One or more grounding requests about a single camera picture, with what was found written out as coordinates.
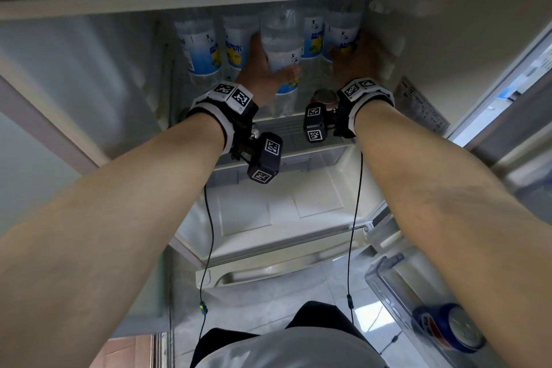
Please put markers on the person's left hand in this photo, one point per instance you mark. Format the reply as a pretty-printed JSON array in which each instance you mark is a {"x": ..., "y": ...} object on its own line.
[{"x": 258, "y": 72}]

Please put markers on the person's right hand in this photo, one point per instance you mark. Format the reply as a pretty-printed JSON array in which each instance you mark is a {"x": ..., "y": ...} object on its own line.
[{"x": 360, "y": 63}]

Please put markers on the person's right thumb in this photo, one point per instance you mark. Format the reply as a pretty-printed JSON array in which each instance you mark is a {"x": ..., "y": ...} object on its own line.
[{"x": 335, "y": 57}]

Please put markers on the person's left thumb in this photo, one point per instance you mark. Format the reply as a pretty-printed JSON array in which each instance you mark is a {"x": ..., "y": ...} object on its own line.
[{"x": 285, "y": 75}]

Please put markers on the clear bottle blue yellow label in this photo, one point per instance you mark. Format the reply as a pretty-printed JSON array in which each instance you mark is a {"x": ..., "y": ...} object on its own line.
[
  {"x": 200, "y": 46},
  {"x": 236, "y": 42},
  {"x": 343, "y": 29},
  {"x": 312, "y": 35},
  {"x": 280, "y": 42}
]

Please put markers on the person's left forearm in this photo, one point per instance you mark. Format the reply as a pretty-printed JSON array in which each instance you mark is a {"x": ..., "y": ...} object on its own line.
[{"x": 108, "y": 229}]

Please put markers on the person's right forearm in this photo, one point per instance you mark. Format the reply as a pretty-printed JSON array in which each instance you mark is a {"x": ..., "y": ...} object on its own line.
[{"x": 453, "y": 216}]

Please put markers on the brown drink can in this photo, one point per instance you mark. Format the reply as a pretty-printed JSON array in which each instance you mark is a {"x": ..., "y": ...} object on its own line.
[{"x": 325, "y": 96}]

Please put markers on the glass refrigerator shelf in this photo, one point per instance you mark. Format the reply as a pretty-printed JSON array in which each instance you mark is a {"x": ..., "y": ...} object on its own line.
[{"x": 289, "y": 122}]

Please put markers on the right wristband with markers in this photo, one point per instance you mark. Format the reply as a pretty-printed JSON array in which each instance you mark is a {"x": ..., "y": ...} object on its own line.
[{"x": 360, "y": 98}]

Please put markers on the wristband with markers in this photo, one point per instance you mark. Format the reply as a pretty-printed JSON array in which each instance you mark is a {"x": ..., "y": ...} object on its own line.
[
  {"x": 360, "y": 98},
  {"x": 224, "y": 102}
]

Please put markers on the white plastic container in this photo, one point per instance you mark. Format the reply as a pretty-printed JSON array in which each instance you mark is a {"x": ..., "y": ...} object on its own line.
[{"x": 388, "y": 27}]

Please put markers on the left wristband with markers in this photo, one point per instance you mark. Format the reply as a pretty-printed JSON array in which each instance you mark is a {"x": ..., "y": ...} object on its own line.
[{"x": 224, "y": 102}]

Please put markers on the white sticker label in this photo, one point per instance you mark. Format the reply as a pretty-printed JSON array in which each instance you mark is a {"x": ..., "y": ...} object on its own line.
[{"x": 420, "y": 104}]

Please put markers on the white refrigerator drawer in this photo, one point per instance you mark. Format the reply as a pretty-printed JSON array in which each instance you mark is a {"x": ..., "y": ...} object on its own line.
[{"x": 280, "y": 216}]

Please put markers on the white refrigerator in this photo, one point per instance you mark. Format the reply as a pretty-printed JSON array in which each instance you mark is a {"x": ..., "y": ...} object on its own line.
[{"x": 108, "y": 57}]

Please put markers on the black trousers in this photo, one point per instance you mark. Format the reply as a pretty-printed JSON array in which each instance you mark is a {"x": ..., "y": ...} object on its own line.
[{"x": 319, "y": 314}]

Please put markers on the clear door bin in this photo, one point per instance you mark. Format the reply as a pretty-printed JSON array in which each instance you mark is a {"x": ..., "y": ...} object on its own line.
[{"x": 401, "y": 290}]

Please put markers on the grey shirt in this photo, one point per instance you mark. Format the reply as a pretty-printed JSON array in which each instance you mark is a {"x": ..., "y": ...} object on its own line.
[{"x": 310, "y": 348}]

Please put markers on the blue drink can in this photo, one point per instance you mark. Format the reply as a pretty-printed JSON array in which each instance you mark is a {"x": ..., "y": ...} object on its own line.
[{"x": 448, "y": 329}]

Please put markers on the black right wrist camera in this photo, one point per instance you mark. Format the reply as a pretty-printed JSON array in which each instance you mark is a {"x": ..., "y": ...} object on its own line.
[{"x": 315, "y": 122}]

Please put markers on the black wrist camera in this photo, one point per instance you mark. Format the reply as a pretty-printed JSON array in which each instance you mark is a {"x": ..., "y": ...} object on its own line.
[
  {"x": 265, "y": 158},
  {"x": 315, "y": 122}
]

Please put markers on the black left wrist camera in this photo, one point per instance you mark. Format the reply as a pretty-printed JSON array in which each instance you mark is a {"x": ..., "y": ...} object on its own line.
[{"x": 265, "y": 158}]

